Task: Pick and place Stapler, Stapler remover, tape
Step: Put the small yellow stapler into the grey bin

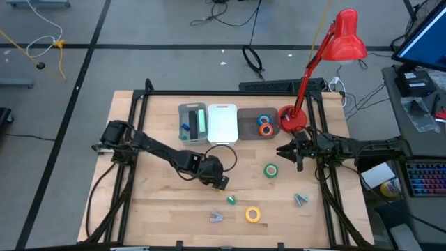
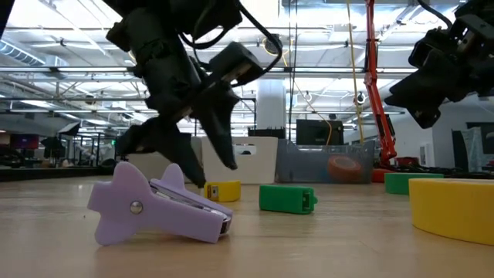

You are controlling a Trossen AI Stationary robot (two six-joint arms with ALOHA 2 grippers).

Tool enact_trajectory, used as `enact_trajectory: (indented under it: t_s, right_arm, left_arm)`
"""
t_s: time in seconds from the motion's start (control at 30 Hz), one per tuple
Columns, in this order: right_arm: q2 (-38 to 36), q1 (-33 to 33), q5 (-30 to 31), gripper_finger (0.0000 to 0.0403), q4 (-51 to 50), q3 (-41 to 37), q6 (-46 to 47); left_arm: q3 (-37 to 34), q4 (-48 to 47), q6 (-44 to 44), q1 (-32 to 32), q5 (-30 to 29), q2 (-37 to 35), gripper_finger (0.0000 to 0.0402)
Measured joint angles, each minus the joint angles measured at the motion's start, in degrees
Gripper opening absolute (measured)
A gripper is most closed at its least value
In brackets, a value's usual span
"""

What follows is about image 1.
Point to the mint green stapler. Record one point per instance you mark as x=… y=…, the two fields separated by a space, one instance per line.
x=201 y=121

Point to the yellow round container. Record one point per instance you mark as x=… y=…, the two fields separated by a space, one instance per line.
x=388 y=189

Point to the grey metal furniture base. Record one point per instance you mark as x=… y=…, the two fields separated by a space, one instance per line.
x=38 y=3
x=15 y=83

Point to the backlit rainbow keyboard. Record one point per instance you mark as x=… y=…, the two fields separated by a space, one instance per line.
x=428 y=179

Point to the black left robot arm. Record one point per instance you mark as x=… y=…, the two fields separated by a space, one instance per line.
x=157 y=150

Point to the computer monitor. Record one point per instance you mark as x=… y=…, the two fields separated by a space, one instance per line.
x=428 y=42

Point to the black frame bracket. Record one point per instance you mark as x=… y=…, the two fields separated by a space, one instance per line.
x=280 y=245
x=179 y=243

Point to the black power strip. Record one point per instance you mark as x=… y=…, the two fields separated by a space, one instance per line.
x=268 y=85

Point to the black round floor plug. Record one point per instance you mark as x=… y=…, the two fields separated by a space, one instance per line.
x=40 y=65

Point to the brown translucent plastic bin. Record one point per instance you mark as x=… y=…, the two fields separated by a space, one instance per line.
x=247 y=123

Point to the white paper sheet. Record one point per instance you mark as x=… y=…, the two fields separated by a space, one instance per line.
x=378 y=174

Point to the grey binder clip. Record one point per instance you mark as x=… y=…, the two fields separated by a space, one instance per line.
x=216 y=218
x=299 y=200

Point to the silver aluminium bar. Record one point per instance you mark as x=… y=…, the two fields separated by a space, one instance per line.
x=129 y=249

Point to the black aluminium table frame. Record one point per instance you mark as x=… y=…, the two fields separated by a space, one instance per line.
x=174 y=92

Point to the blue mini stapler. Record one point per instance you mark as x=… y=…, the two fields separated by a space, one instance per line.
x=185 y=126

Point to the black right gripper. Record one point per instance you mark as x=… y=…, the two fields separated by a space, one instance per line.
x=306 y=146

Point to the blue tape roll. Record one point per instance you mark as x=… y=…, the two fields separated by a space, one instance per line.
x=258 y=120

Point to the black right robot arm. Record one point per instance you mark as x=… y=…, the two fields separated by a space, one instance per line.
x=366 y=150

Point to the grey side desk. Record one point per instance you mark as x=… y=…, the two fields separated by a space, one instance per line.
x=400 y=122

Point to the black mini computer box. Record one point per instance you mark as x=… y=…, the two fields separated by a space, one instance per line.
x=414 y=83

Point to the white plastic bin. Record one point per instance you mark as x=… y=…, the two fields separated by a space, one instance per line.
x=223 y=123

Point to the orange tape roll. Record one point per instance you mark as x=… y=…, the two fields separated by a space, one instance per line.
x=260 y=130

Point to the white charger plug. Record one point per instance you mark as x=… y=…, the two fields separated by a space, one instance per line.
x=335 y=81

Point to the grey plastic bin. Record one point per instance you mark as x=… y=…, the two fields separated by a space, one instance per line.
x=184 y=108

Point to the green tape roll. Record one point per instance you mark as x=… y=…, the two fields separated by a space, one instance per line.
x=265 y=170

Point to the clear plastic bag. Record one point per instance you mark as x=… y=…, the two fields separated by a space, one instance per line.
x=418 y=115

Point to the yellow tape roll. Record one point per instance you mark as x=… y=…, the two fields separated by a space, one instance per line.
x=246 y=214

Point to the red desk lamp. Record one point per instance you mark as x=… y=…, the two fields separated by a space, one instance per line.
x=345 y=42

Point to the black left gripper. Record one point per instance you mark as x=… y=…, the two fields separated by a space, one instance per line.
x=212 y=171

